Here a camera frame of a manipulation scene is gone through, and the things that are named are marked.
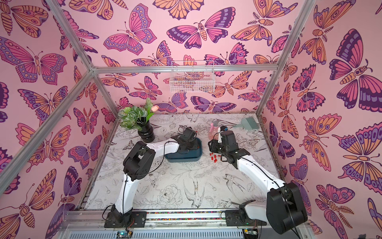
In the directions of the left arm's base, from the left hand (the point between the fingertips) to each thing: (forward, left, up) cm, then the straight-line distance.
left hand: (199, 144), depth 101 cm
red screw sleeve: (-9, -8, -1) cm, 12 cm away
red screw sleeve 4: (-7, -7, -2) cm, 10 cm away
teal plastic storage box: (-6, +3, -3) cm, 8 cm away
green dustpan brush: (+19, -38, -1) cm, 42 cm away
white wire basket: (+30, +5, +32) cm, 45 cm away
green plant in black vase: (+2, +38, +24) cm, 45 cm away
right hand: (-8, -5, +14) cm, 17 cm away
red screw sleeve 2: (-8, -10, -2) cm, 13 cm away
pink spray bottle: (+5, -9, +9) cm, 14 cm away
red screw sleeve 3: (-11, -10, -2) cm, 15 cm away
